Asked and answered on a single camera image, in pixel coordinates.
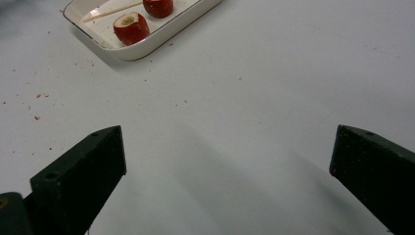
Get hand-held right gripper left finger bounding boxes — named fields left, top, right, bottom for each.
left=29, top=124, right=127, bottom=235

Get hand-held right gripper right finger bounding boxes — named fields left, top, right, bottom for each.
left=329, top=123, right=415, bottom=235

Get cored red hawthorn fruit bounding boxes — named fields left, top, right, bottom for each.
left=142, top=0, right=175, bottom=20
left=113, top=12, right=151, bottom=47

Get white rectangular tray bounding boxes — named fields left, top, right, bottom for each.
left=63, top=0, right=223, bottom=62

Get wooden skewer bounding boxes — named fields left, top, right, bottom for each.
left=81, top=0, right=145, bottom=24

